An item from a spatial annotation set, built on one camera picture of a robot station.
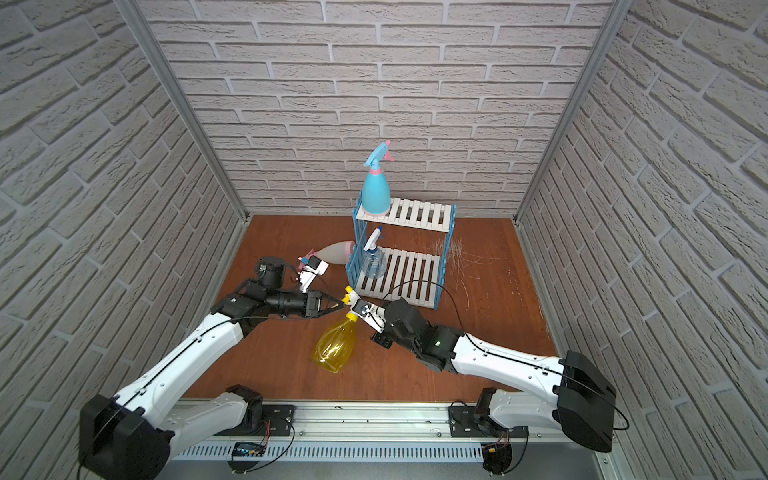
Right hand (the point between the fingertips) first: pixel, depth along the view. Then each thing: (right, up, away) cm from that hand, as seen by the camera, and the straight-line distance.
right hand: (364, 317), depth 74 cm
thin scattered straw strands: (+32, +12, +32) cm, 47 cm away
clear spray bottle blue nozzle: (+1, +12, +29) cm, 31 cm away
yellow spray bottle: (-6, -4, -8) cm, 11 cm away
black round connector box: (+32, -32, -5) cm, 46 cm away
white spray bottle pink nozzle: (-12, +16, +28) cm, 34 cm away
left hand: (-6, +5, -2) cm, 8 cm away
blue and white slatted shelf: (+11, +15, +32) cm, 36 cm away
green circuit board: (-29, -32, -2) cm, 43 cm away
